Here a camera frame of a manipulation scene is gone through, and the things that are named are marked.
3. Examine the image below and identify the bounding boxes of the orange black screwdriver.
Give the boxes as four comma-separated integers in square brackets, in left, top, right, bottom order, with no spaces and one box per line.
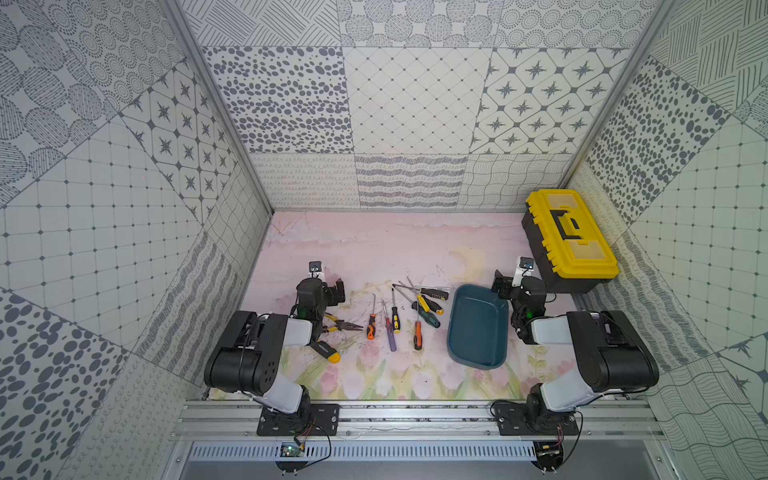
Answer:
[398,290,423,351]
[366,295,376,341]

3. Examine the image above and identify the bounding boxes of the purple red screwdriver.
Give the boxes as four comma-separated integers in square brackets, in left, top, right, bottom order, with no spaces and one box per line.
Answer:
[381,301,397,352]

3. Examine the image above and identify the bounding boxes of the black yellow small screwdriver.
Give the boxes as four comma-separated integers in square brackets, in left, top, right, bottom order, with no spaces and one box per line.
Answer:
[391,287,401,334]

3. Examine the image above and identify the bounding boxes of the black yellow-dotted screwdriver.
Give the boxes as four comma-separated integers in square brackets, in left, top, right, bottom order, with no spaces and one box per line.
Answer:
[395,283,449,300]

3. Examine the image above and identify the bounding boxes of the black screwdriver yellow cap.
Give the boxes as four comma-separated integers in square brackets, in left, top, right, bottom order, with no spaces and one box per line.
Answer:
[419,296,444,315]

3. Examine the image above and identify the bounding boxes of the yellow handle screwdriver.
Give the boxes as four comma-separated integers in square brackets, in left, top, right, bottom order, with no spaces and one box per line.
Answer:
[406,277,432,312]

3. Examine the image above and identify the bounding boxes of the green black screwdriver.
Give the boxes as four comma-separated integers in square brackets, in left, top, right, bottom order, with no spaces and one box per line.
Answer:
[411,301,441,328]

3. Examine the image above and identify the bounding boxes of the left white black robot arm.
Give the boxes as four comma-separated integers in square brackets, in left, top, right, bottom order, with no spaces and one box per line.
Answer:
[203,277,346,419]

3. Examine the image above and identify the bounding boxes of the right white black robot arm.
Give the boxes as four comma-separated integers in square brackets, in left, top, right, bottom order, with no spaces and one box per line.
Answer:
[491,271,660,422]

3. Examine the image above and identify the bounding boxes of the teal plastic storage tray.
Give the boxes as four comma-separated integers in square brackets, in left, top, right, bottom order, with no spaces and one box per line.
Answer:
[447,284,510,370]

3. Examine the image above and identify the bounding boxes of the yellow black pliers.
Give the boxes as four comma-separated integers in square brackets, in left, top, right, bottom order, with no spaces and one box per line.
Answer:
[322,313,365,333]

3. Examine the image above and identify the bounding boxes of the yellow black utility knife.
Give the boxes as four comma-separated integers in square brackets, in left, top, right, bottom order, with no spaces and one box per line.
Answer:
[309,341,341,364]

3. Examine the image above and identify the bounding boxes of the yellow black toolbox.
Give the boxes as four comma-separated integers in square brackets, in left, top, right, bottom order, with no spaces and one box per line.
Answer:
[521,189,620,294]

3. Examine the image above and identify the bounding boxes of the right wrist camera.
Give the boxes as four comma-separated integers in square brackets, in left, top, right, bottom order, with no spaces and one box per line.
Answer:
[512,256,535,287]

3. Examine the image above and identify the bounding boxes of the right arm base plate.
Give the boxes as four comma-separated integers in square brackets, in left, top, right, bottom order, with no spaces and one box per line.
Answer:
[490,400,580,436]

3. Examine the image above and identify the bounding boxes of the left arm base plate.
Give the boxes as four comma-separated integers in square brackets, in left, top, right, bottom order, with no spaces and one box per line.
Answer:
[257,403,340,437]

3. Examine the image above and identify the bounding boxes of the aluminium mounting rail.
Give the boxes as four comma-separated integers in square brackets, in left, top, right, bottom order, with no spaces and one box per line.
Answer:
[171,400,664,441]

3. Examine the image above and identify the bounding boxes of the white slotted cable duct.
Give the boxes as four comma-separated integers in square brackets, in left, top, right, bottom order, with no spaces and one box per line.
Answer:
[188,440,535,463]

